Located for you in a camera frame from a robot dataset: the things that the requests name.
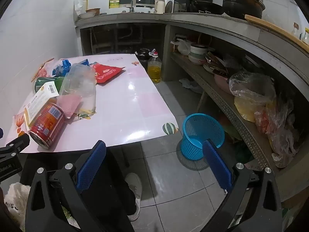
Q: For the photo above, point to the pink basin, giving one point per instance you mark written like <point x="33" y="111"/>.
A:
<point x="222" y="83"/>

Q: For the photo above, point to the white bowl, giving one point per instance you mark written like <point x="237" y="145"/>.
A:
<point x="85" y="16"/>

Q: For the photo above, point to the cooking oil bottle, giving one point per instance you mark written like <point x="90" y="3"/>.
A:
<point x="154" y="71"/>

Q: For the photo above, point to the white blue toothpaste box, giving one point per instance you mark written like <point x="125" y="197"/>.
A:
<point x="39" y="99"/>

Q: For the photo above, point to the yellow detergent bottle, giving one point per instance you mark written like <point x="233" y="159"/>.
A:
<point x="114" y="2"/>

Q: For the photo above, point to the person's white shoe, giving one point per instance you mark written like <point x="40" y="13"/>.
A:
<point x="135" y="191"/>

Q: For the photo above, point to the red drink can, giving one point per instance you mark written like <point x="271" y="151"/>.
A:
<point x="47" y="123"/>

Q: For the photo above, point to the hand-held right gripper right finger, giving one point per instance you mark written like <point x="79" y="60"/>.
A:
<point x="217" y="166"/>

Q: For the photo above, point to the brown bowl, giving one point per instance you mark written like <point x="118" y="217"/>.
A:
<point x="93" y="11"/>

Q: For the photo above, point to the pink mesh sponge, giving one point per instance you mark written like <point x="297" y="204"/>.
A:
<point x="70" y="102"/>

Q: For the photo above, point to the clear bag with yellow contents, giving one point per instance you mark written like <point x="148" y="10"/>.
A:
<point x="251" y="94"/>

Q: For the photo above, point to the wooden cutting board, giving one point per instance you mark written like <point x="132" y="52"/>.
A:
<point x="277" y="29"/>

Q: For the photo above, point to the grey concrete counter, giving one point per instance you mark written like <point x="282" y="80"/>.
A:
<point x="217" y="24"/>

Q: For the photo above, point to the white rag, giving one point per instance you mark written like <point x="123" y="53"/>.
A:
<point x="190" y="84"/>

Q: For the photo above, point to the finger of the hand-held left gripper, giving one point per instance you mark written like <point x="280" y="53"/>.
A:
<point x="18" y="143"/>

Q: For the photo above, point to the clear packet with yellow edge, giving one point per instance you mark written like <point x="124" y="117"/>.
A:
<point x="43" y="71"/>

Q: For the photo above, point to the green plastic bottle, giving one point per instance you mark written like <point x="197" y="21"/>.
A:
<point x="47" y="82"/>

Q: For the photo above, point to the blue plastic basket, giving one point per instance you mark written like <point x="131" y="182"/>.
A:
<point x="193" y="145"/>

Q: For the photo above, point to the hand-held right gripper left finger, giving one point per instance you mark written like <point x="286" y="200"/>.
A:
<point x="92" y="165"/>

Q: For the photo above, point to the large black pot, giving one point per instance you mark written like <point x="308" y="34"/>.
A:
<point x="241" y="7"/>

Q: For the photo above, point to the white jug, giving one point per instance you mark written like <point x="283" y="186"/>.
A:
<point x="159" y="6"/>

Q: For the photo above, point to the white plastic bag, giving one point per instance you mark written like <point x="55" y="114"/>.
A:
<point x="183" y="46"/>

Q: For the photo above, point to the clear plastic bag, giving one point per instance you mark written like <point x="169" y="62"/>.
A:
<point x="79" y="82"/>

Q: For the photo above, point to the metal faucet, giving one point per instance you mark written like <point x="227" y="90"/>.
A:
<point x="133" y="3"/>

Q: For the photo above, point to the blue crumpled wrapper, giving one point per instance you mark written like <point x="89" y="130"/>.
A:
<point x="61" y="68"/>

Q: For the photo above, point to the red snack packet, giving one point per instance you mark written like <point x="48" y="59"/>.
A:
<point x="107" y="72"/>

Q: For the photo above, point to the crumpled reddish plastic bags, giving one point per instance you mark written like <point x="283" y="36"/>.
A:
<point x="281" y="133"/>

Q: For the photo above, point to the person's black trouser leg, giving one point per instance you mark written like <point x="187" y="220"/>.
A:
<point x="113" y="200"/>

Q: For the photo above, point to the round pot lid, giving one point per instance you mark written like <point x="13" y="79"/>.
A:
<point x="169" y="6"/>

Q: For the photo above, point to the stack of bowls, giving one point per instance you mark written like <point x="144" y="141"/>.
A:
<point x="199" y="52"/>

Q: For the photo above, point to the hanging plastic bag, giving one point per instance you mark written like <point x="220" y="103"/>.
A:
<point x="79" y="2"/>

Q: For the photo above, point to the black wok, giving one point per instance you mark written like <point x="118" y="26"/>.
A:
<point x="207" y="7"/>

